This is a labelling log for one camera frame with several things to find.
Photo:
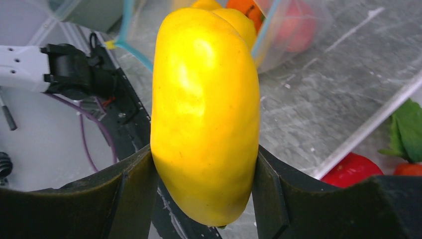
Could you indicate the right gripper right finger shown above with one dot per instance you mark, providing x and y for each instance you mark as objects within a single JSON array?
[{"x": 290, "y": 204}]

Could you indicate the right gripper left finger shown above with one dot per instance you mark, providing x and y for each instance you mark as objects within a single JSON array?
[{"x": 114, "y": 203}]

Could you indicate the red bell pepper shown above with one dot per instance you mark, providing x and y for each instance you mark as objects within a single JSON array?
[{"x": 351, "y": 170}]

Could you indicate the yellow fruit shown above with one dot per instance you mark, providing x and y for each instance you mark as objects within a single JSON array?
[{"x": 205, "y": 116}]

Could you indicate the clear zip top bag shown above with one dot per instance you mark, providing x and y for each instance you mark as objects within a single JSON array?
[{"x": 145, "y": 24}]

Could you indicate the pink peach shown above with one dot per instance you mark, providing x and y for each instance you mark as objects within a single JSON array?
[{"x": 297, "y": 29}]

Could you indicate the orange tangerine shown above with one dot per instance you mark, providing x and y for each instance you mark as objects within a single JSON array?
[{"x": 250, "y": 9}]

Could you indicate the yellow lemon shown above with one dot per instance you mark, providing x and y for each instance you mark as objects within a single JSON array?
[{"x": 206, "y": 4}]

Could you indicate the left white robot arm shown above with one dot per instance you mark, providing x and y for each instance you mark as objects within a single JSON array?
[{"x": 60, "y": 69}]

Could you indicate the white plastic basket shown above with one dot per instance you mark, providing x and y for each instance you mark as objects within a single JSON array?
[{"x": 369, "y": 126}]

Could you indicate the orange carrot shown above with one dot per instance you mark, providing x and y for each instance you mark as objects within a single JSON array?
[{"x": 408, "y": 169}]

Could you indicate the green leafy vegetable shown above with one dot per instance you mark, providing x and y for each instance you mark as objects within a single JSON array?
[{"x": 406, "y": 133}]

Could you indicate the clear plastic storage box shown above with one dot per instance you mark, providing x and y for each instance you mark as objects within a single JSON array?
[{"x": 103, "y": 16}]

